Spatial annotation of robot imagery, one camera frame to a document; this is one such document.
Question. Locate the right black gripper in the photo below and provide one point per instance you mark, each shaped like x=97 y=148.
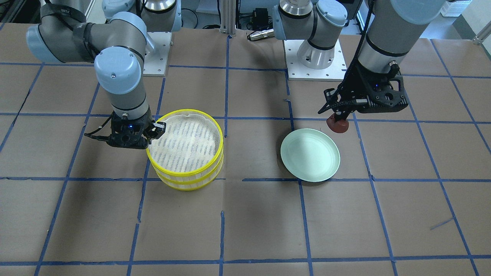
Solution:
x=148 y=129

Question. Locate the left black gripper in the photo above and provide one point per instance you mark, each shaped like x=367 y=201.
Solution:
x=358 y=83

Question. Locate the brown bun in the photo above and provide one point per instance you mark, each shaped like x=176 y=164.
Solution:
x=337 y=125

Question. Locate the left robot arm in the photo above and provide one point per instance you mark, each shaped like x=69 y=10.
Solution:
x=392 y=28

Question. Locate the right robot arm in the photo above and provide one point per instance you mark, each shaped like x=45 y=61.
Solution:
x=117 y=50

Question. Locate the white steamer cloth top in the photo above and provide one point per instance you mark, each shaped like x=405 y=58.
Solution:
x=189 y=143

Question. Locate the green plate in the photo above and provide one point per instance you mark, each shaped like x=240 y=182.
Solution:
x=310 y=155

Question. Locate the silver connector plug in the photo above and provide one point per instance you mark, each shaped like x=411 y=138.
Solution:
x=261 y=35

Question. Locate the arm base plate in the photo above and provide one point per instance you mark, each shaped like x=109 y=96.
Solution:
x=314 y=61
x=157 y=54

